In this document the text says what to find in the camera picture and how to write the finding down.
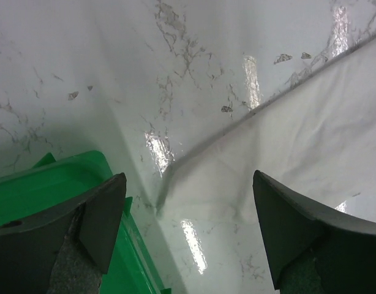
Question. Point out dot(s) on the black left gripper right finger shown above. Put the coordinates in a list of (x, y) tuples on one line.
[(310, 247)]

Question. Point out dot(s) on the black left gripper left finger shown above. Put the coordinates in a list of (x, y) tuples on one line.
[(66, 248)]

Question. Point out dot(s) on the white t shirt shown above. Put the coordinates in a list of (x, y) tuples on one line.
[(319, 140)]

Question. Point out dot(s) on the green plastic tray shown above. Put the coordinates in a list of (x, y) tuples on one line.
[(51, 182)]

